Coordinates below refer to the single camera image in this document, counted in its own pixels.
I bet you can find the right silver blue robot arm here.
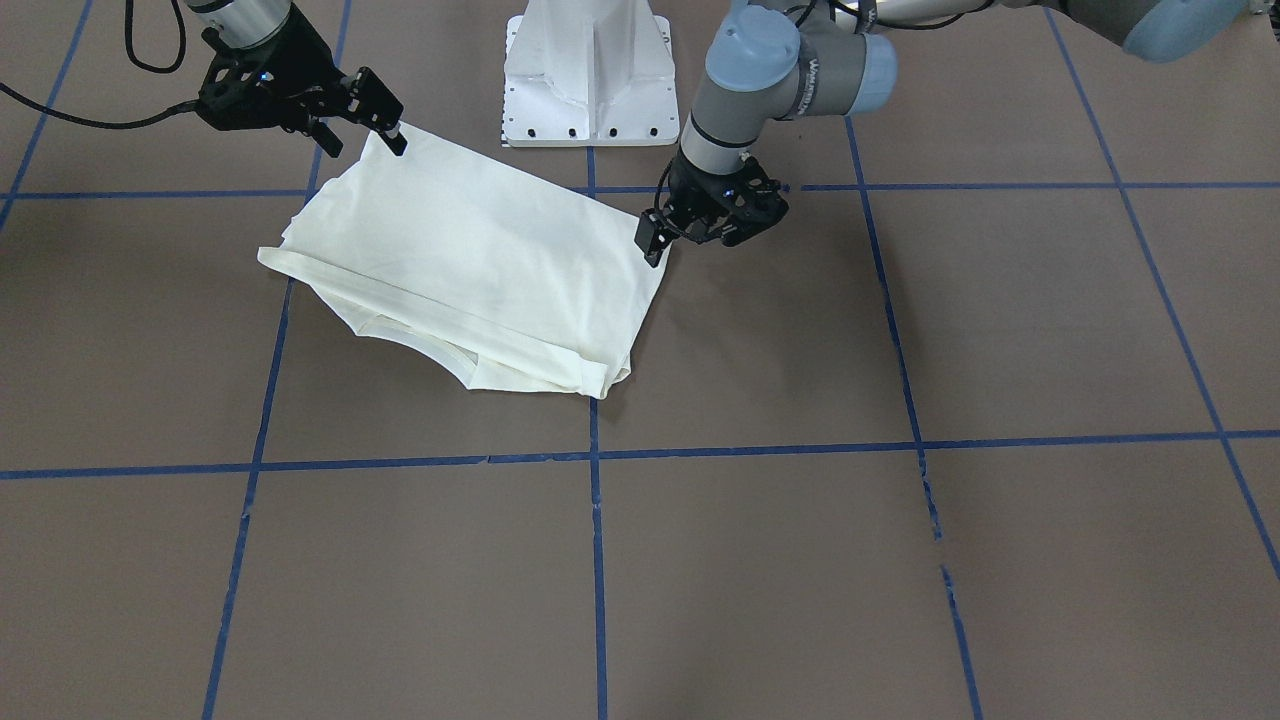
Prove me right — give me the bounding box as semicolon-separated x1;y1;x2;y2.
187;1;408;158

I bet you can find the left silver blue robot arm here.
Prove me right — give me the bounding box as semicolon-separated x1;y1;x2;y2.
635;1;989;266

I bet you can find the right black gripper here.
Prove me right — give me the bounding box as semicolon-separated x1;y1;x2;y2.
312;67;408;158

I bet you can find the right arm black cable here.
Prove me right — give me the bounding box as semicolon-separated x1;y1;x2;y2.
0;0;201;131

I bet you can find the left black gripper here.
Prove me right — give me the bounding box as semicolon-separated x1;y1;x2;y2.
634;208;691;268

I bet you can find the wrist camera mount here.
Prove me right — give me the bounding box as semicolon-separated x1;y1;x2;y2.
660;151;790;247
195;12;344;131

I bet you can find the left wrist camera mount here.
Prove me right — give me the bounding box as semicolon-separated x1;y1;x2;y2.
660;151;790;247

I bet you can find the cream cat print t-shirt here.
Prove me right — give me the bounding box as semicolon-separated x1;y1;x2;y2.
257;124;666;398

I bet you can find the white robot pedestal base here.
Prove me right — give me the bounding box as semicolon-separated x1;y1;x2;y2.
500;1;681;149

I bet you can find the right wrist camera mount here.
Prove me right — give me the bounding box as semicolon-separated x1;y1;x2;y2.
195;12;344;131

